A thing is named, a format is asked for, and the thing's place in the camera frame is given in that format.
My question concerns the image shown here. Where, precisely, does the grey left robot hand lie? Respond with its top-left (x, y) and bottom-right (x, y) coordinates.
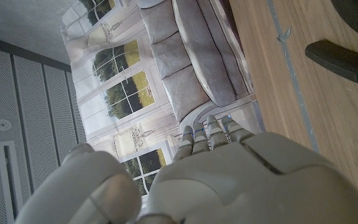
top-left (14, 114), bottom-right (358, 224)

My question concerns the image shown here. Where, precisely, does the black grip trainer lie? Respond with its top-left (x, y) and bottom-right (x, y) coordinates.
top-left (305, 0), bottom-right (358, 103)

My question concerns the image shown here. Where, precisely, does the printed living room backdrop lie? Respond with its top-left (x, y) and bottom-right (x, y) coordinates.
top-left (60, 0), bottom-right (265, 200)

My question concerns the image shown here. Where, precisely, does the white linear ceiling fixture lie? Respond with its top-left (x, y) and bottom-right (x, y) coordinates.
top-left (0, 141), bottom-right (24, 224)

